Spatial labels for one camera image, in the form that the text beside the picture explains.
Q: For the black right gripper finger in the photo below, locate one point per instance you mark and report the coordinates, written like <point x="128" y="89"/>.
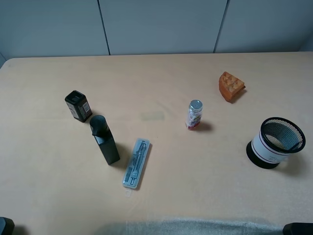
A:
<point x="298" y="228"/>

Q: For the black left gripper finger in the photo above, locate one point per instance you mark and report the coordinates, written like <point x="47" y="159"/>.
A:
<point x="6" y="226"/>

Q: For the black Mentholatum pump bottle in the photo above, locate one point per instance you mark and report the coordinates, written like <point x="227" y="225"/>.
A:
<point x="104" y="138"/>

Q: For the black mesh pen holder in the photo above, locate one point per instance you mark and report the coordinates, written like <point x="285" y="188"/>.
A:
<point x="276" y="140"/>

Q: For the clear blue compass case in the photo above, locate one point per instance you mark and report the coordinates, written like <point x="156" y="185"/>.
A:
<point x="127" y="177"/>

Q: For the small black labelled box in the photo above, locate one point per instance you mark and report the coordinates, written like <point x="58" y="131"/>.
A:
<point x="78" y="105"/>

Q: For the metal drawing compass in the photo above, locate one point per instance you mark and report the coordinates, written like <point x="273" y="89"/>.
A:
<point x="139" y="155"/>

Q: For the small silver-capped candy bottle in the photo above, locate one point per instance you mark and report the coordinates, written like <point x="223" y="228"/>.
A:
<point x="194" y="114"/>

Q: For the orange waffle piece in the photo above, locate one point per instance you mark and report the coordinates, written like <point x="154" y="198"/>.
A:
<point x="230" y="86"/>

